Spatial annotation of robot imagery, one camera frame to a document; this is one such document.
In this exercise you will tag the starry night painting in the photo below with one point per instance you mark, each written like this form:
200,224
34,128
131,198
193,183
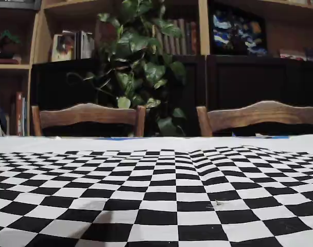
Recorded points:
236,33

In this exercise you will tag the stack of picture books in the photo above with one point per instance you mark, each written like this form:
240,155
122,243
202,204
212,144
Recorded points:
66,47

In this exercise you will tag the green pothos plant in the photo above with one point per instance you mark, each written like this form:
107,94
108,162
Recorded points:
141,51

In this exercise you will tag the upright thin red books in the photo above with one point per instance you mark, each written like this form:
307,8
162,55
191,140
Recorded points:
21,115

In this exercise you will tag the light wooden bookshelf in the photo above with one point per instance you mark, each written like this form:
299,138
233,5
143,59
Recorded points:
202,25

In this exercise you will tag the black cabinet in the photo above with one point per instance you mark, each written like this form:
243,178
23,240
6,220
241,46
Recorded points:
236,82

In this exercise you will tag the brown wooden chair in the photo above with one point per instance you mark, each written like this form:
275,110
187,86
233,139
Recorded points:
264,113
87,114

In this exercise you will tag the black white checkered cloth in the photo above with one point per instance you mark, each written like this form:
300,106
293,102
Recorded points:
156,185

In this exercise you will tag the small bonsai model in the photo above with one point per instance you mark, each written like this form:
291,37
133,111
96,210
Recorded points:
7,43

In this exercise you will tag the row of brown books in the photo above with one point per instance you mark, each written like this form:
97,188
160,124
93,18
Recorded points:
186,38

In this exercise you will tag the blue tape strip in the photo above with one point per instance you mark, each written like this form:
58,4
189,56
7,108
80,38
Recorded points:
125,138
280,137

